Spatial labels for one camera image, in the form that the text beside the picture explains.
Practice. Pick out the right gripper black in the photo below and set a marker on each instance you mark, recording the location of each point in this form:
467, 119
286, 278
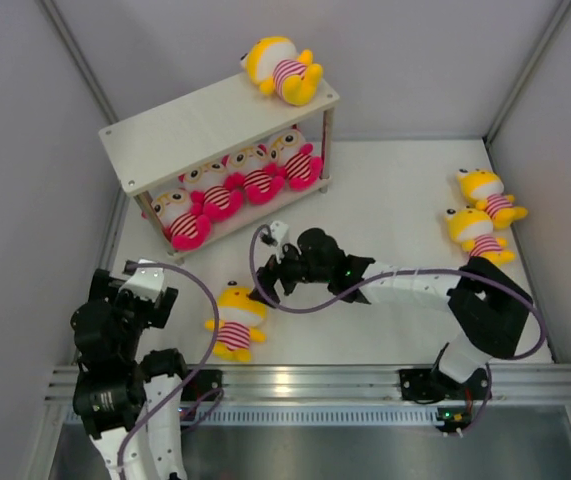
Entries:
268, 275

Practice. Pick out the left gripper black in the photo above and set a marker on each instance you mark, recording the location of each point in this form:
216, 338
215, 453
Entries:
155, 311

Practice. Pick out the pink plush with glasses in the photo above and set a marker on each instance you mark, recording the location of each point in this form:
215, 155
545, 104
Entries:
251, 169

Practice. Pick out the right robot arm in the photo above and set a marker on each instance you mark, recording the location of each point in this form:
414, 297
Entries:
490, 309

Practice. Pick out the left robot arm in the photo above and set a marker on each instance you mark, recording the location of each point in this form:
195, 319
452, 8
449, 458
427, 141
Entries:
128, 405

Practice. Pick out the pink plush shelf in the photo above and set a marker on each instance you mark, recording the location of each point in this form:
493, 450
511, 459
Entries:
206, 185
183, 221

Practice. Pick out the pink plush shelf left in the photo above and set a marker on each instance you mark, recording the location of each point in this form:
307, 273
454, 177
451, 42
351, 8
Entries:
183, 221

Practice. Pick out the white two-tier shelf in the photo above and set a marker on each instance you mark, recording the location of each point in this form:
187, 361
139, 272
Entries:
156, 146

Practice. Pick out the yellow plush on shelf top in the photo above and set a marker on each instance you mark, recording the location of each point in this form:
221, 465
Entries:
275, 66

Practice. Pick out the yellow frog plush front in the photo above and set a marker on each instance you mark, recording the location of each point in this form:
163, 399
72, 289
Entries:
240, 323

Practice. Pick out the yellow plush right front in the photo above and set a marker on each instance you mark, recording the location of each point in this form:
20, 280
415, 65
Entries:
473, 231

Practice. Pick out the yellow plush right back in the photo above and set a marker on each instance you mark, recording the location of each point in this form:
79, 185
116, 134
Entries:
485, 191

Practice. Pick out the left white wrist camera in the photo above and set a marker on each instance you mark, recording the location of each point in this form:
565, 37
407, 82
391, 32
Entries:
144, 282

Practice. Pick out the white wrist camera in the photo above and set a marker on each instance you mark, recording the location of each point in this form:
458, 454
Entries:
277, 236
144, 282

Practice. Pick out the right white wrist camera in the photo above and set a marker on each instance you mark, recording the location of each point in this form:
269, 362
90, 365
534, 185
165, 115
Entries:
277, 236

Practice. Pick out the white slotted cable duct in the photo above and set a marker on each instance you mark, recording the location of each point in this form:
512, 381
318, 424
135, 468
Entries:
228, 415

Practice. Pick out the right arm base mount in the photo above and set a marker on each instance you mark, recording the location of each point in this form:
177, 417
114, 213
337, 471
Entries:
459, 405

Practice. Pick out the left corner aluminium post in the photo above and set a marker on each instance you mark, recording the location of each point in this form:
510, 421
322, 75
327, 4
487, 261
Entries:
55, 17

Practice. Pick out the corner aluminium post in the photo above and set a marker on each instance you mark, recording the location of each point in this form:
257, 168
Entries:
55, 17
526, 73

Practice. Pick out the aluminium front rail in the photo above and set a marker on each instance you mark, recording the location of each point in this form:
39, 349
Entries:
512, 383

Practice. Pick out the right corner aluminium post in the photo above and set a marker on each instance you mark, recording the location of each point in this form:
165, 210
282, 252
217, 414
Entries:
526, 73

